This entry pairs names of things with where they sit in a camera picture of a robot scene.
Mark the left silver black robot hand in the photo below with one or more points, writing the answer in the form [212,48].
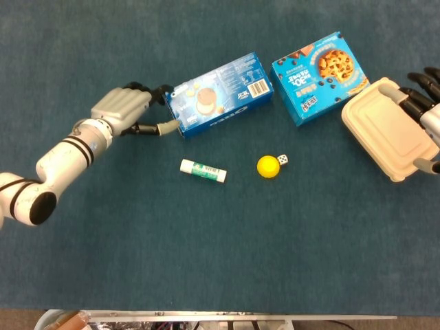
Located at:
[120,106]

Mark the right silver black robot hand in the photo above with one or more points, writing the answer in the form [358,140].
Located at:
[431,120]

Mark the white die with black dots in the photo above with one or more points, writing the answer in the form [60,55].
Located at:
[283,159]

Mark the blue Oreo cookie box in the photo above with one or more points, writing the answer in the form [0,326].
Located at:
[227,93]

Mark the orange brown plastic object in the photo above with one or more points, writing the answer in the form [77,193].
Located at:
[68,319]

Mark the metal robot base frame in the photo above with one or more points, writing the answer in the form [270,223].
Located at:
[206,314]

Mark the white green glue stick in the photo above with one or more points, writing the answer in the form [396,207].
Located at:
[203,170]

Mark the light blue chocolate chip cookie box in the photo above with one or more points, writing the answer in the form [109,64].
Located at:
[316,82]

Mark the yellow round ball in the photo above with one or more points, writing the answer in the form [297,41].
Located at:
[268,167]

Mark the beige lidded food container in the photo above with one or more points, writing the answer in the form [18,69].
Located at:
[378,134]

